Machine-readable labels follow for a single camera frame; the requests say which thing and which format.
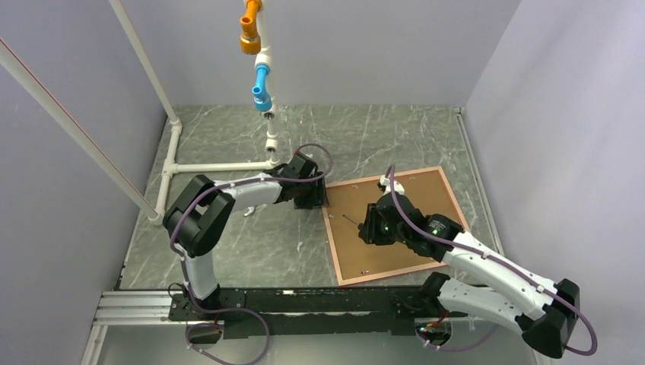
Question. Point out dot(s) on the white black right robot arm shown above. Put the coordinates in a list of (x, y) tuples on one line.
[(543, 312)]

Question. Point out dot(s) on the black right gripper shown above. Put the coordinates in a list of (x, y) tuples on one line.
[(370, 233)]

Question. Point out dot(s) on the white diagonal pole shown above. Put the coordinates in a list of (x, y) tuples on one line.
[(28, 80)]

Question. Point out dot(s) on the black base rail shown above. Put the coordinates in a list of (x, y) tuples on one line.
[(244, 312)]

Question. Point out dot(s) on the pink wooden photo frame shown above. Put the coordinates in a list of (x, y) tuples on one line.
[(357, 262)]

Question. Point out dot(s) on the yellow black screwdriver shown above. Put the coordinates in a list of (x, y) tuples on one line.
[(351, 220)]

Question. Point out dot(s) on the orange pipe fitting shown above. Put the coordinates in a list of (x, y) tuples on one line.
[(250, 40)]

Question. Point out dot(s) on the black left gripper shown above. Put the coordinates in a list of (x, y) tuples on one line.
[(318, 198)]

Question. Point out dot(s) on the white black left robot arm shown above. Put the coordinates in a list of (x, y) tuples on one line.
[(197, 219)]

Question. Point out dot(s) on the blue pipe fitting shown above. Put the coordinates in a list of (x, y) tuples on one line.
[(261, 96)]

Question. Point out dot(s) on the silver combination wrench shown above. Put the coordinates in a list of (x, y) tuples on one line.
[(252, 210)]

